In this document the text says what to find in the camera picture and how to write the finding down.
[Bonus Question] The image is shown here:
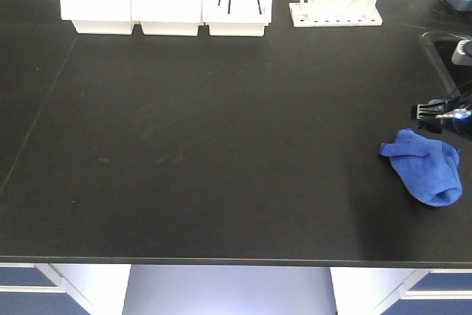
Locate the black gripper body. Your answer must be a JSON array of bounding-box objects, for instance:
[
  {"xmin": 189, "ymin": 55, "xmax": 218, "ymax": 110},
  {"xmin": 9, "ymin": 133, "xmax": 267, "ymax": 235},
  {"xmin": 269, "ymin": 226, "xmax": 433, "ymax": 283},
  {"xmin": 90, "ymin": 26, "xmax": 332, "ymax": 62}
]
[{"xmin": 428, "ymin": 90, "xmax": 471, "ymax": 136}]

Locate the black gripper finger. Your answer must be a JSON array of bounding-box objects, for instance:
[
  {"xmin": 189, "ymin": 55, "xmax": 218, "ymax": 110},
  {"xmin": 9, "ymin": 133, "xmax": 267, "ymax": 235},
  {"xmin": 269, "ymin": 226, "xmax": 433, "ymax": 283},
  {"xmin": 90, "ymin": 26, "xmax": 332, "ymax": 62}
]
[
  {"xmin": 417, "ymin": 121, "xmax": 443, "ymax": 134},
  {"xmin": 411, "ymin": 104, "xmax": 432, "ymax": 120}
]

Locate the blue microfiber cloth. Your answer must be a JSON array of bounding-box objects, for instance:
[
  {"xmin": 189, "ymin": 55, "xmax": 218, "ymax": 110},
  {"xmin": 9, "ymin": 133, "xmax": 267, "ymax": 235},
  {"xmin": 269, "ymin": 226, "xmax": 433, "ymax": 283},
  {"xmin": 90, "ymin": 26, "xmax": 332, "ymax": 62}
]
[{"xmin": 379, "ymin": 129, "xmax": 462, "ymax": 207}]

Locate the black lab sink basin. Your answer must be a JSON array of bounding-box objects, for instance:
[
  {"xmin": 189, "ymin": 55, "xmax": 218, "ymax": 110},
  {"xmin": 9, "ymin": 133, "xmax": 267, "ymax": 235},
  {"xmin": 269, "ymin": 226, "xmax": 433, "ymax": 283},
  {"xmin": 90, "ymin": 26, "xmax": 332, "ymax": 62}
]
[{"xmin": 420, "ymin": 31, "xmax": 471, "ymax": 97}]

